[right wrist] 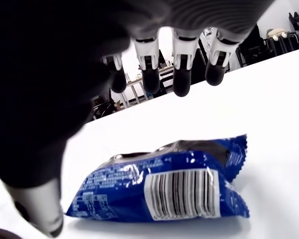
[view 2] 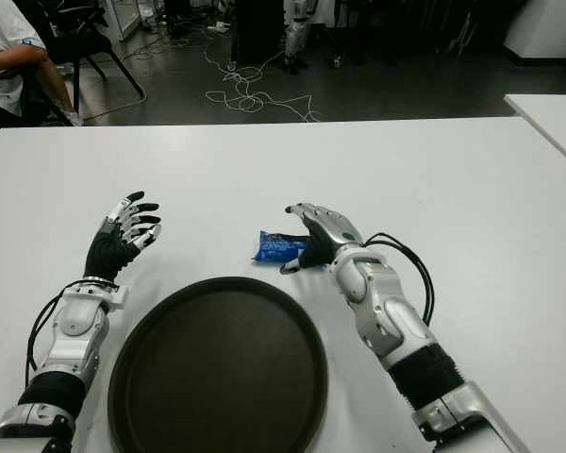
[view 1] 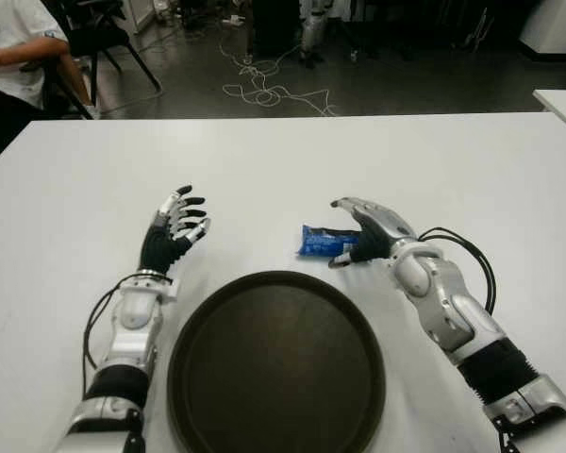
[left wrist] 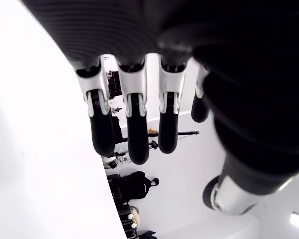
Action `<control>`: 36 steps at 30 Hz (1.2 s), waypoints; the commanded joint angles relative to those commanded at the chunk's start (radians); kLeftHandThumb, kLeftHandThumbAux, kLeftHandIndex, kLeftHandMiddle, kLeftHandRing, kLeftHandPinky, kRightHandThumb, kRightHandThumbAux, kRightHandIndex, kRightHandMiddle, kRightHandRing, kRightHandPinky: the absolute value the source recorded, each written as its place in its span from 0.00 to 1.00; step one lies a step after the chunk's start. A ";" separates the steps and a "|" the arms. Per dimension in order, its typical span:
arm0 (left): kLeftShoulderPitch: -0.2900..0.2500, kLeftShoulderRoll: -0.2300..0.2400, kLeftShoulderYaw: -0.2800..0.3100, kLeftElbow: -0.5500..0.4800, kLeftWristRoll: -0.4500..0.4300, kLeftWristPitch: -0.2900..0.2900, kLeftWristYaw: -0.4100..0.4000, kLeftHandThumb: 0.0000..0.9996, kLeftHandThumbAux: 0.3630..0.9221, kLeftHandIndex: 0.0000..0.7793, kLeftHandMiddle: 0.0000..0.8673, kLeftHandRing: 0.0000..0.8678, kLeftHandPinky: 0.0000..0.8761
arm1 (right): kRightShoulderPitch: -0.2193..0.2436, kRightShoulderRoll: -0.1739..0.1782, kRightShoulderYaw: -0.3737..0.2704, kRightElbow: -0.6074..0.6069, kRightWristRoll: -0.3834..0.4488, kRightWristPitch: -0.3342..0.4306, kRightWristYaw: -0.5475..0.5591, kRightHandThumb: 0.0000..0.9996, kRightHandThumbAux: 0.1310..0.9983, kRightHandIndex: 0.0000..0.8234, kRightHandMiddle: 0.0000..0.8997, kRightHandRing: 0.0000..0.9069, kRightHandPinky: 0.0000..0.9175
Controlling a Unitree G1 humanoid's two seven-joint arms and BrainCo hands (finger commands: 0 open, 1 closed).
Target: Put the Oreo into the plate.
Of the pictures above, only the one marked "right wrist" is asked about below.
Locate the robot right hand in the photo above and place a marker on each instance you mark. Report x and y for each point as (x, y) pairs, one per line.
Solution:
(40, 87)

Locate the blue Oreo packet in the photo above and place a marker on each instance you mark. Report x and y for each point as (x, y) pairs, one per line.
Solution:
(129, 189)

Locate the round dark brown tray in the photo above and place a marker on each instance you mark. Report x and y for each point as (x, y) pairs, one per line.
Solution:
(2, 234)

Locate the beige plush toy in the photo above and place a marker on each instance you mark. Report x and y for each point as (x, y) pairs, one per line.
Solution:
(276, 34)

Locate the white frame desk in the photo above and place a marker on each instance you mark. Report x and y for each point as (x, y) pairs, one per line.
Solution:
(133, 89)

